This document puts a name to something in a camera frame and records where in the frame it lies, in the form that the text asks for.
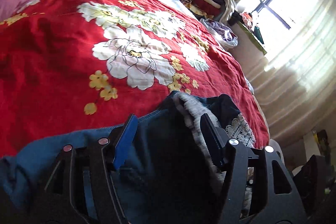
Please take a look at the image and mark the white bag of clothes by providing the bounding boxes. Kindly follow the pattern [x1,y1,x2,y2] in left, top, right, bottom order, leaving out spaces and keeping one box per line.
[200,18,238,51]

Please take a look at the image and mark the red floral bedspread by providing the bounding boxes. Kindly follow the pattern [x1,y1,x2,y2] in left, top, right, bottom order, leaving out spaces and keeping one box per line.
[1,0,269,156]

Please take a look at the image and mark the blue denim lace-trimmed pants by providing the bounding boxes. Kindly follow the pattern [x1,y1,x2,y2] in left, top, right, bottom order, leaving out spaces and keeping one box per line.
[1,92,256,223]

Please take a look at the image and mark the clutter on window sill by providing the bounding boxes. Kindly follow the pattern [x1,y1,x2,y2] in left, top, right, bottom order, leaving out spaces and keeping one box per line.
[228,10,267,55]

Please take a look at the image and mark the cream curtain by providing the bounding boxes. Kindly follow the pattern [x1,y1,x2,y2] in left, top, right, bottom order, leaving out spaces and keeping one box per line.
[221,0,336,148]

